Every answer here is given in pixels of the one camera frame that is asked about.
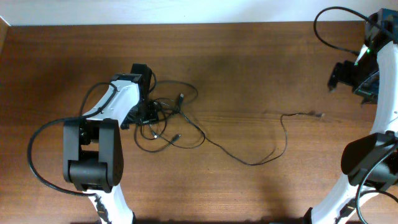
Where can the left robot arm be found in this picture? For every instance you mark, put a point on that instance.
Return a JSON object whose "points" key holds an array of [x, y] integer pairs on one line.
{"points": [[92, 150]]}

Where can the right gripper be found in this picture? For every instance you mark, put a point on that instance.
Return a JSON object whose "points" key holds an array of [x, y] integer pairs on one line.
{"points": [[339, 74]]}

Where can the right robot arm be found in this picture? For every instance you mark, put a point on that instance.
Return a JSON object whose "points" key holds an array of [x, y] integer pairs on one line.
{"points": [[369, 164]]}

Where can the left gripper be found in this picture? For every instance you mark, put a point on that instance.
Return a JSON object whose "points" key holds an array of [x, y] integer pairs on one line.
{"points": [[152, 116]]}

